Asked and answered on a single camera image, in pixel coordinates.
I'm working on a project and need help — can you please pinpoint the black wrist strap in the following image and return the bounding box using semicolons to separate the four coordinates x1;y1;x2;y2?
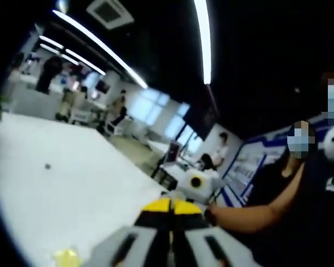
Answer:
204;207;218;226

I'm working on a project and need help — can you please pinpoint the oblong yellow silicone block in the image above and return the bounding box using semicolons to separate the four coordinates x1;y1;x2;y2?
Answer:
52;246;82;267

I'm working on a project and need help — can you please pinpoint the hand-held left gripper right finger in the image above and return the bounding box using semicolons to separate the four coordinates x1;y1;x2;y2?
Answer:
171;199;257;267

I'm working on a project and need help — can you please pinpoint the large black wall screen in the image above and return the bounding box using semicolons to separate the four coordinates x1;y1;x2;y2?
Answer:
183;105;219;141

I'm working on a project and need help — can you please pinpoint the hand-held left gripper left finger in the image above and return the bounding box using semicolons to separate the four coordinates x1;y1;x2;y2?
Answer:
83;196;174;267

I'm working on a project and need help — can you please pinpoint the blue and white wall poster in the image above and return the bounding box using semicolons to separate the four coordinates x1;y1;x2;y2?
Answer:
222;138;269;208

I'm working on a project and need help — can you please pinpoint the square ceiling air vent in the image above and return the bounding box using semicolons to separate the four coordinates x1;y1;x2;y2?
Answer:
86;0;135;29

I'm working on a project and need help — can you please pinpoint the seated person in black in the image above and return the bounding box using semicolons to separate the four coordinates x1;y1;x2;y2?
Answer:
247;154;334;267

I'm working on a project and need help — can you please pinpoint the white office chair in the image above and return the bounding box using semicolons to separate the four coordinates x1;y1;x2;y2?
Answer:
104;115;134;137

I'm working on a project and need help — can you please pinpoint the long ceiling light strip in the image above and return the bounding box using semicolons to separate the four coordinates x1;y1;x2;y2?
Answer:
193;0;213;85
52;9;149;90

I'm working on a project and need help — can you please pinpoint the dark desk monitor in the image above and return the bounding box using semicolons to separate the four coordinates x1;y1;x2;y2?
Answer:
166;141;182;163

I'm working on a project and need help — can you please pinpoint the short ceiling light strip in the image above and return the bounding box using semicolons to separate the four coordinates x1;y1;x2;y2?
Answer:
65;48;107;76
38;35;65;51

